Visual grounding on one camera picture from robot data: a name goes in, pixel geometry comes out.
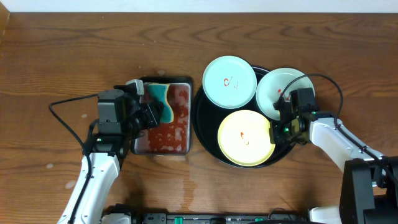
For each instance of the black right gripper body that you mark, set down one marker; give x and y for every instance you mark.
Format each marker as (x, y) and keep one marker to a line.
(282, 133)

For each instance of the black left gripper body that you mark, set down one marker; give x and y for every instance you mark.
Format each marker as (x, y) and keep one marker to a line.
(150, 112)

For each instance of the green and yellow sponge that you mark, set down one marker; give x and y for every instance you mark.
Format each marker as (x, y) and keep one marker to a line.
(158, 92)

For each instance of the mint plate with zigzag stain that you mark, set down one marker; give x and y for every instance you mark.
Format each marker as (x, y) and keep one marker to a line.
(270, 88)

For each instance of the yellow plate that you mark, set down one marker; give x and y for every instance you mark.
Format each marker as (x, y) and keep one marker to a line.
(244, 139)

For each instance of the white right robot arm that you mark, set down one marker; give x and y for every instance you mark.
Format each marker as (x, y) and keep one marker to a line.
(369, 186)

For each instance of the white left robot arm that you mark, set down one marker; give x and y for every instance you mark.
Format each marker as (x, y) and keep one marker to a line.
(121, 118)

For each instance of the rectangular tray with red water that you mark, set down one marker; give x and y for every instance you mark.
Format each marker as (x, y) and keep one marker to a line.
(168, 138)

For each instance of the round black tray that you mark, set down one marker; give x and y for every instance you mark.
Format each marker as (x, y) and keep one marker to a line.
(206, 118)

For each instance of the mint plate with loop stain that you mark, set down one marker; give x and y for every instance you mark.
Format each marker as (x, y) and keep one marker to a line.
(229, 82)

